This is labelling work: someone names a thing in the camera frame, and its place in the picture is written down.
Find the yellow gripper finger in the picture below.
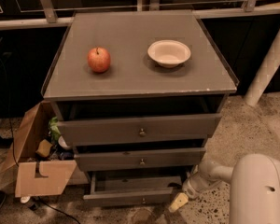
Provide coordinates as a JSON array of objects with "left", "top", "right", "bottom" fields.
[{"left": 168, "top": 192, "right": 189, "bottom": 213}]

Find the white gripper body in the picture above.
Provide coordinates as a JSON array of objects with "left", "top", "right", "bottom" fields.
[{"left": 182, "top": 171, "right": 221, "bottom": 200}]

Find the grey bottom drawer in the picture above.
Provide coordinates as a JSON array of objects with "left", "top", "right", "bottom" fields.
[{"left": 83, "top": 170, "right": 185, "bottom": 207}]

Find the grey drawer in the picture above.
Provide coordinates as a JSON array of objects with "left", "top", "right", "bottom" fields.
[
  {"left": 58, "top": 114, "right": 221, "bottom": 146},
  {"left": 83, "top": 170, "right": 185, "bottom": 207},
  {"left": 75, "top": 147, "right": 206, "bottom": 171}
]

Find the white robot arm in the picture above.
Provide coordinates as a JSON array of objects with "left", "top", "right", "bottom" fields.
[{"left": 169, "top": 154, "right": 280, "bottom": 224}]

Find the grey middle drawer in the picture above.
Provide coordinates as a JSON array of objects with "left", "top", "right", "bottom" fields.
[{"left": 75, "top": 147, "right": 206, "bottom": 171}]

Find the grey top drawer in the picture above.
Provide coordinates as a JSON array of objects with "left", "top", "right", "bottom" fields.
[{"left": 58, "top": 114, "right": 221, "bottom": 146}]

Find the grey drawer cabinet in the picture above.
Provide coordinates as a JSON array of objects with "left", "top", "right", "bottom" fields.
[{"left": 40, "top": 9, "right": 240, "bottom": 193}]

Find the white bowl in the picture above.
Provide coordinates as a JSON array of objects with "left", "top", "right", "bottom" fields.
[{"left": 147, "top": 40, "right": 191, "bottom": 68}]

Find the green bag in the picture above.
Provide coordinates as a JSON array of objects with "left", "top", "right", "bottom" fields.
[{"left": 49, "top": 117, "right": 61, "bottom": 145}]

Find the yellow sponge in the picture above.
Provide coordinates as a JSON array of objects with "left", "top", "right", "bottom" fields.
[{"left": 35, "top": 139, "right": 52, "bottom": 158}]

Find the cardboard box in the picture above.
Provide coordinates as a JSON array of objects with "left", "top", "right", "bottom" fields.
[{"left": 2, "top": 102, "right": 88, "bottom": 198}]

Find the small white floor object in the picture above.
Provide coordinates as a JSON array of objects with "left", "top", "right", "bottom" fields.
[{"left": 20, "top": 196, "right": 31, "bottom": 204}]

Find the red apple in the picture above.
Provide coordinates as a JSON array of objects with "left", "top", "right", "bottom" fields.
[{"left": 88, "top": 47, "right": 111, "bottom": 73}]

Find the white diagonal pole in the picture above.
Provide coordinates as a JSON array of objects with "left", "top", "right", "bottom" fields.
[{"left": 244, "top": 29, "right": 280, "bottom": 106}]

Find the metal window railing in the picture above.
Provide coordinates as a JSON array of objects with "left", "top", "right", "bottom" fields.
[{"left": 0, "top": 0, "right": 280, "bottom": 32}]

